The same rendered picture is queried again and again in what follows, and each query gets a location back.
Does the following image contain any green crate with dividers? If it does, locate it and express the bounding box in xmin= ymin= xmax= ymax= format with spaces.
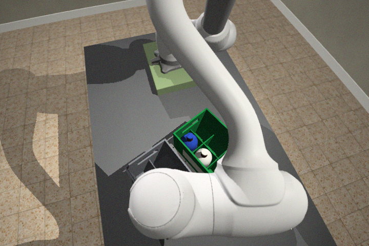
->
xmin=174 ymin=116 xmax=229 ymax=173

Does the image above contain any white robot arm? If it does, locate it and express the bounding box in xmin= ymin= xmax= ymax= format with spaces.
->
xmin=128 ymin=0 xmax=308 ymax=240

